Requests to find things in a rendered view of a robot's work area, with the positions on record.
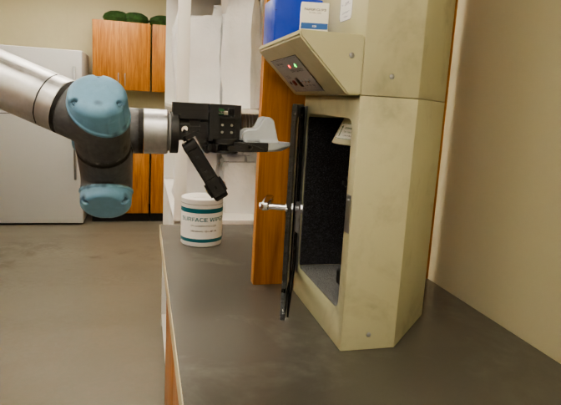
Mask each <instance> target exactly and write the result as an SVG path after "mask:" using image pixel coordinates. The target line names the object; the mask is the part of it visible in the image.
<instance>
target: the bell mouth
mask: <svg viewBox="0 0 561 405"><path fill-rule="evenodd" d="M332 143H334V144H342V145H348V146H351V120H350V119H349V118H344V119H343V121H342V123H341V125H340V127H339V129H338V130H337V132H336V135H335V137H334V139H333V140H332Z"/></svg>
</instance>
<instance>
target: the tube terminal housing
mask: <svg viewBox="0 0 561 405"><path fill-rule="evenodd" d="M322 1H323V2H324V3H329V4H330V8H329V20H328V32H334V33H351V34H360V35H363V37H365V42H364V53H363V63H362V74H361V93H360V94H358V95H307V96H306V101H305V106H308V110H307V123H306V141H307V128H308V119H309V117H322V118H339V119H344V118H349V119H350V120H351V148H350V159H349V170H348V180H347V191H346V193H347V194H349V195H351V213H350V224H349V234H347V233H346V232H345V231H344V233H343V244H342V254H341V275H340V285H339V296H338V303H337V306H334V305H333V304H332V303H331V301H330V300H329V299H328V298H327V297H326V296H325V295H324V294H323V293H322V291H321V290H320V289H319V288H318V287H317V286H316V285H315V284H314V283H313V281H312V280H311V279H310V278H309V277H308V276H307V275H306V274H305V272H304V271H303V270H302V269H301V268H300V266H303V265H300V262H299V257H300V244H301V228H300V240H299V254H298V267H297V272H296V271H295V275H294V287H293V291H294V292H295V293H296V294H297V295H298V297H299V298H300V299H301V301H302V302H303V303H304V305H305V306H306V308H307V309H308V310H309V311H310V313H311V314H312V316H313V317H314V318H315V319H316V320H317V321H318V323H319V324H320V325H321V327H322V328H323V329H324V331H325V332H326V334H327V335H328V336H329V338H330V339H331V340H332V341H333V342H334V343H335V345H336V346H337V348H338V349H339V350H340V351H351V350H363V349H374V348H386V347H394V346H395V345H396V344H397V343H398V342H399V341H400V339H401V338H402V337H403V336H404V335H405V333H406V332H407V331H408V330H409V329H410V327H411V326H412V325H413V324H414V323H415V321H416V320H417V319H418V318H419V317H420V316H421V314H422V305H423V297H424V289H425V281H426V274H427V258H428V251H429V243H430V235H431V228H432V212H433V205H434V197H435V189H436V181H437V167H438V159H439V150H440V143H441V135H442V121H443V112H444V104H445V103H443V102H445V96H446V88H447V73H448V65H449V58H450V49H451V41H452V27H453V19H454V11H455V3H456V0H353V3H352V14H351V19H350V20H347V21H345V22H343V23H339V19H340V7H341V0H322ZM305 166H306V149H305V162H304V175H303V189H302V202H301V204H302V205H303V193H304V179H305ZM301 219H302V213H301Z"/></svg>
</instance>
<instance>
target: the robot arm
mask: <svg viewBox="0 0 561 405"><path fill-rule="evenodd" d="M0 109H1V110H4V111H6V112H8V113H10V114H13V115H15V116H18V117H19V118H21V119H25V120H27V121H29V122H31V123H33V124H36V125H38V126H40V127H43V128H45V129H48V130H50V131H52V132H54V133H56V134H60V135H62V136H63V137H66V138H68V139H71V141H72V146H73V149H74V150H76V154H77V159H78V167H79V172H80V180H81V181H80V188H79V189H78V192H79V194H80V195H79V204H80V206H81V208H82V209H83V211H85V212H86V213H87V214H89V215H92V216H95V217H98V218H114V217H118V216H121V215H123V214H125V213H126V212H127V211H128V210H129V209H130V207H131V203H132V194H133V193H134V190H133V154H142V153H144V154H167V153H168V150H169V152H170V153H178V150H179V140H183V141H184V142H185V141H186V142H185V143H183V144H182V147H183V149H184V151H185V153H186V154H187V155H188V156H189V158H190V160H191V162H192V164H193V165H194V167H195V168H196V170H197V171H198V173H199V174H200V177H201V178H202V180H203V181H204V182H205V185H204V187H205V190H206V193H207V194H208V195H209V196H210V197H211V199H212V198H214V199H215V201H219V200H221V199H223V198H224V197H226V196H227V195H228V193H227V191H226V190H227V187H226V186H225V182H224V181H223V180H222V179H221V178H220V176H219V177H218V176H217V174H216V173H215V172H214V170H213V168H212V167H211V165H210V163H209V161H208V160H207V159H206V157H205V155H204V153H203V152H202V150H203V151H204V152H205V153H206V154H208V153H209V152H212V153H223V154H236V153H238V152H276V151H282V150H284V149H287V148H289V147H290V142H280V141H278V139H277V134H276V130H275V122H274V120H273V119H272V118H270V117H265V116H261V117H259V118H258V119H257V121H256V122H255V125H254V127H252V128H243V129H241V120H242V117H241V105H232V104H198V103H183V102H172V112H171V111H170V113H169V111H168V110H167V109H140V108H130V107H129V103H128V96H127V94H126V91H125V89H124V87H123V86H122V85H121V84H120V83H119V82H117V81H116V80H114V79H113V78H110V77H107V76H104V75H103V76H102V77H100V76H95V75H93V74H92V75H87V76H83V77H81V78H78V79H76V80H75V81H74V80H72V79H70V78H67V77H65V76H63V75H61V74H59V73H55V72H54V71H51V70H49V69H47V68H44V67H41V66H39V65H37V64H35V63H32V62H29V61H27V60H26V59H23V58H20V57H18V56H16V55H14V54H11V53H9V52H6V51H4V50H2V49H0ZM184 126H187V127H188V130H186V129H184V130H183V131H182V128H183V127H184ZM240 129H241V130H240ZM193 137H195V138H196V139H197V140H198V142H199V144H200V147H201V148H200V147H199V145H198V144H197V142H196V141H195V139H194V138H193ZM188 139H190V140H188ZM201 149H202V150H201ZM143 151H144V152H143Z"/></svg>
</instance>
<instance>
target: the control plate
mask: <svg viewBox="0 0 561 405"><path fill-rule="evenodd" d="M271 62H272V63H273V65H274V66H275V67H276V68H277V70H278V71H279V72H280V73H281V75H282V76H283V77H284V78H285V79H286V81H287V82H288V83H289V84H290V86H291V87H292V88H293V89H294V90H295V91H296V92H305V91H325V90H324V89H323V88H322V87H321V86H320V85H319V84H318V83H317V81H316V80H315V79H314V77H313V76H312V75H311V73H310V72H309V71H308V70H307V69H306V67H305V66H304V65H303V63H302V62H301V61H300V60H299V59H298V57H296V55H291V56H289V57H285V58H280V59H277V60H273V61H271ZM288 64H289V65H290V66H291V68H289V67H288ZM294 64H295V65H296V66H297V67H295V65H294ZM295 78H298V79H299V80H300V81H301V80H303V81H305V79H306V80H307V81H308V80H309V79H310V80H311V82H309V83H302V84H303V85H304V87H301V86H300V85H299V84H298V83H297V81H296V80H295ZM292 80H294V81H296V83H297V86H295V85H294V84H293V85H292V84H291V83H290V81H291V82H292Z"/></svg>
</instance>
